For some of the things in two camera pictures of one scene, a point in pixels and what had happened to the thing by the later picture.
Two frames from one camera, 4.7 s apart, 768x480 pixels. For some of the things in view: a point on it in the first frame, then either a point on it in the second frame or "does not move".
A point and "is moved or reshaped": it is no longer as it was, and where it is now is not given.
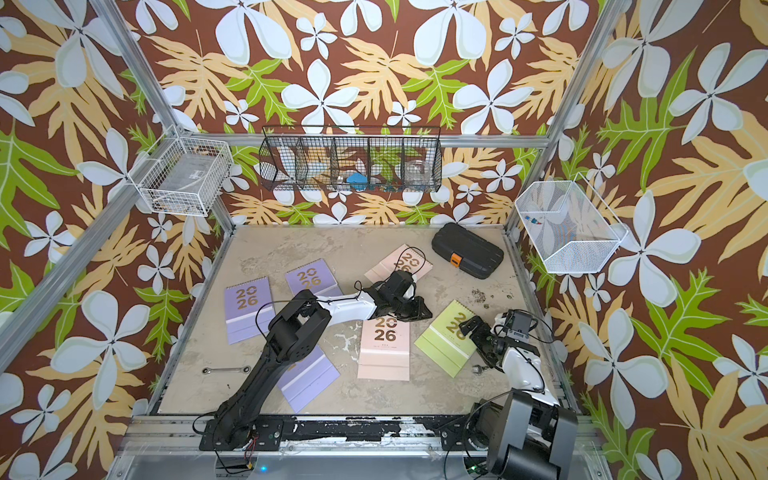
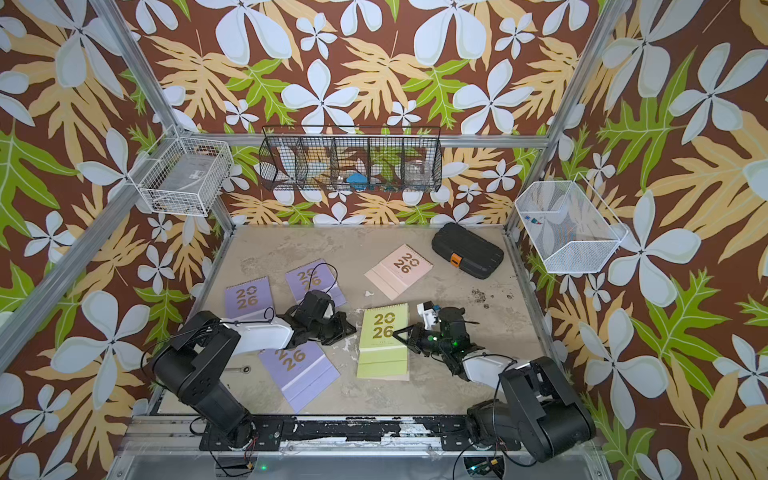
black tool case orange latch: [475, 254] does not move
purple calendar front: [304, 380] does not move
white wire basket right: [571, 228] does not move
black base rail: [455, 433] does not move
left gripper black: [420, 310] to [343, 328]
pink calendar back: [406, 258] does not move
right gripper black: [478, 337] to [416, 336]
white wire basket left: [182, 175] does not move
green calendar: [443, 340] is moved or reshaped
